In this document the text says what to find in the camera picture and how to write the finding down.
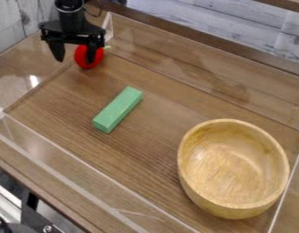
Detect red plush strawberry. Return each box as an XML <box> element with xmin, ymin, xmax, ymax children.
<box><xmin>75</xmin><ymin>45</ymin><xmax>111</xmax><ymax>69</ymax></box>

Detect black table leg bracket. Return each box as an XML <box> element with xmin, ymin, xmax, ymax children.
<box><xmin>20</xmin><ymin>190</ymin><xmax>64</xmax><ymax>233</ymax></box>

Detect clear acrylic tray walls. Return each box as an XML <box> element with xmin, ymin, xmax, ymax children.
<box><xmin>0</xmin><ymin>14</ymin><xmax>299</xmax><ymax>233</ymax></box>

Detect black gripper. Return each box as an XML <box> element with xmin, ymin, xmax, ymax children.
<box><xmin>38</xmin><ymin>20</ymin><xmax>105</xmax><ymax>64</ymax></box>

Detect green rectangular block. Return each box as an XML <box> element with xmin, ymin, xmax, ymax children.
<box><xmin>92</xmin><ymin>86</ymin><xmax>143</xmax><ymax>133</ymax></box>

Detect black cable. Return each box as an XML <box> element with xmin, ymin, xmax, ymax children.
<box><xmin>0</xmin><ymin>213</ymin><xmax>13</xmax><ymax>233</ymax></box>

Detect wooden bowl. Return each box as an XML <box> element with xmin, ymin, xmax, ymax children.
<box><xmin>178</xmin><ymin>118</ymin><xmax>290</xmax><ymax>219</ymax></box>

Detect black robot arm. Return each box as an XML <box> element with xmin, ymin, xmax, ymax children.
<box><xmin>38</xmin><ymin>0</ymin><xmax>105</xmax><ymax>66</ymax></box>

